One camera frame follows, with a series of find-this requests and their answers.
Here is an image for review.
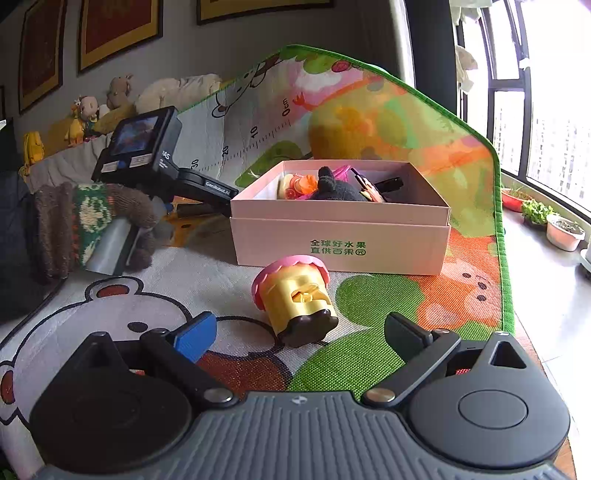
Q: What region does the cream plush pillow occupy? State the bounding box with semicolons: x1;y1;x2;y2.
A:
134;74;222;114

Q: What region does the colourful play mat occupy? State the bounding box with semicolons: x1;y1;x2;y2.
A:
1;45;514;479

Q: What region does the black stick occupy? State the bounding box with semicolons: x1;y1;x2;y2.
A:
375;177;404;194

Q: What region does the knitted gloved left hand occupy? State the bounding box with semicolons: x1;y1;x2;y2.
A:
33;183;159;279

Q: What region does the yellow plush toy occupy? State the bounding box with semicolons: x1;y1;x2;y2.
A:
19;131;45;177

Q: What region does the orange pumpkin mould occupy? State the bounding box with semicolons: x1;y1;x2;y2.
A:
277;174;318;200

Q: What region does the framed picture yellow border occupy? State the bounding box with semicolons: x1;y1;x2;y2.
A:
78;0;163;75

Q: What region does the cartoon girl rubber keychain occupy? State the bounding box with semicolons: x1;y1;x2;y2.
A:
351;168;386;203

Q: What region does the pink cardboard box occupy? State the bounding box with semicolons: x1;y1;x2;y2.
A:
230;160;451;275

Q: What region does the pink bowl planter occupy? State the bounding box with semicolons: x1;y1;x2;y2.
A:
546;213;586;252

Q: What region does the pink plastic strainer toy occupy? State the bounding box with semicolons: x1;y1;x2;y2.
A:
332;165;352;183

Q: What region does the left framed picture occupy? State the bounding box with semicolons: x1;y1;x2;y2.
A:
18;0;67;115

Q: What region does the brown plush animal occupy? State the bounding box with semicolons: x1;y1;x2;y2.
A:
106;74;132;110

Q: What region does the small doll figure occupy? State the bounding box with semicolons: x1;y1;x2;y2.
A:
64;96;110;148

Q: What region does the pink yellow cupcake toy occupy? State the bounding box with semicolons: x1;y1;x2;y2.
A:
252;255;339;348

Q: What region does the black plush toy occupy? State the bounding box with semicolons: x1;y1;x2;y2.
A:
308;166;367;202

